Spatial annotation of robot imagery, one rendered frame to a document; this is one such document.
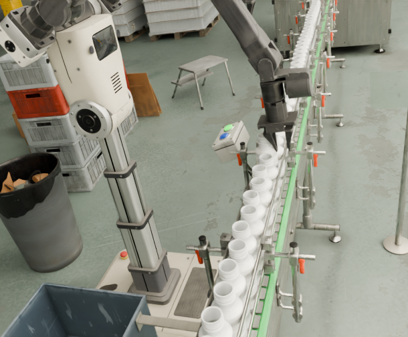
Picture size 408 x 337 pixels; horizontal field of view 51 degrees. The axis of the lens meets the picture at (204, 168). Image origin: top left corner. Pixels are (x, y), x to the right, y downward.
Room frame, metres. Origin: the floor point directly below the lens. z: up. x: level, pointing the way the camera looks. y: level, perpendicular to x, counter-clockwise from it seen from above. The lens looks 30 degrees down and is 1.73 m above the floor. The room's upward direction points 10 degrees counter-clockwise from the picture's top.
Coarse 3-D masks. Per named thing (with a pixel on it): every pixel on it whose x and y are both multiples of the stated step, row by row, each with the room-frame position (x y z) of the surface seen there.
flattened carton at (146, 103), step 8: (128, 80) 4.19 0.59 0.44; (136, 80) 4.16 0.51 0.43; (144, 80) 4.14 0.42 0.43; (136, 88) 4.20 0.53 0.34; (144, 88) 4.17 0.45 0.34; (136, 96) 4.23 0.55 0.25; (144, 96) 4.20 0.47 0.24; (152, 96) 4.17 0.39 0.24; (136, 104) 4.25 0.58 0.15; (144, 104) 4.22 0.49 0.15; (152, 104) 4.19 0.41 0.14; (136, 112) 4.28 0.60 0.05; (144, 112) 4.24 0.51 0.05; (152, 112) 4.21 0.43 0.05; (160, 112) 4.27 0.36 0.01
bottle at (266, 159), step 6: (264, 156) 0.99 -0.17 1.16; (270, 156) 0.98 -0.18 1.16; (264, 162) 0.96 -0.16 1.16; (270, 162) 0.96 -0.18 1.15; (270, 168) 0.95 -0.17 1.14; (276, 168) 0.97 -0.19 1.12; (270, 174) 0.95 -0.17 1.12; (276, 174) 0.95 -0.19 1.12; (276, 192) 0.95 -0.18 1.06; (276, 198) 0.95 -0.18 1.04; (276, 204) 0.95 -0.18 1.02
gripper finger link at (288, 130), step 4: (268, 128) 0.99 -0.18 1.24; (272, 128) 0.99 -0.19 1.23; (276, 128) 0.98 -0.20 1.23; (280, 128) 0.98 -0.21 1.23; (284, 128) 0.98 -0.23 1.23; (288, 128) 0.98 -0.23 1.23; (292, 128) 0.97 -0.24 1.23; (268, 132) 0.99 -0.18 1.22; (272, 132) 0.99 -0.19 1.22; (288, 132) 0.97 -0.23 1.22; (292, 132) 0.97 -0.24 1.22; (288, 136) 0.98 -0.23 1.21; (288, 140) 0.98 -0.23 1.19; (288, 144) 0.99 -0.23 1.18; (288, 148) 1.00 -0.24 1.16
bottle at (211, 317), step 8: (208, 312) 0.50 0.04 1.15; (216, 312) 0.50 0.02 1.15; (208, 320) 0.50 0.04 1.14; (216, 320) 0.52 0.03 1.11; (224, 320) 0.49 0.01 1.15; (200, 328) 0.50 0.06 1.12; (208, 328) 0.47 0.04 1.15; (216, 328) 0.47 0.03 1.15; (224, 328) 0.48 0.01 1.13; (200, 336) 0.48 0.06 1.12; (216, 336) 0.47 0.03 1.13; (224, 336) 0.47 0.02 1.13; (232, 336) 0.48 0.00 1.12
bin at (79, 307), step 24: (48, 288) 0.87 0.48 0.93; (72, 288) 0.84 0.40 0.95; (24, 312) 0.79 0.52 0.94; (48, 312) 0.85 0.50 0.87; (72, 312) 0.86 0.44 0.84; (96, 312) 0.83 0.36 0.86; (120, 312) 0.80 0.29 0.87; (144, 312) 0.75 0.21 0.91; (24, 336) 0.76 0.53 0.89; (48, 336) 0.82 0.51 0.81; (72, 336) 0.87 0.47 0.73; (96, 336) 0.84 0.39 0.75; (120, 336) 0.81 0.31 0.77; (144, 336) 0.72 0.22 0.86
